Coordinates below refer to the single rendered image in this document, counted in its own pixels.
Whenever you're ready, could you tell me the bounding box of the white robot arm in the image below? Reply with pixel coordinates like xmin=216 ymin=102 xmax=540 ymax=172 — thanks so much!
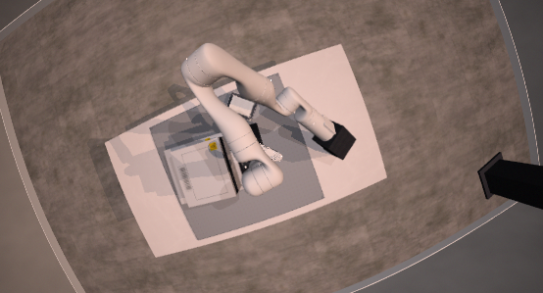
xmin=181 ymin=43 xmax=336 ymax=196

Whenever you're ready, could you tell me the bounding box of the dark grey benchtop machine with lid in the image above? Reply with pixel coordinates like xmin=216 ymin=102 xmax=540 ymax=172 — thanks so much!
xmin=164 ymin=133 xmax=249 ymax=207

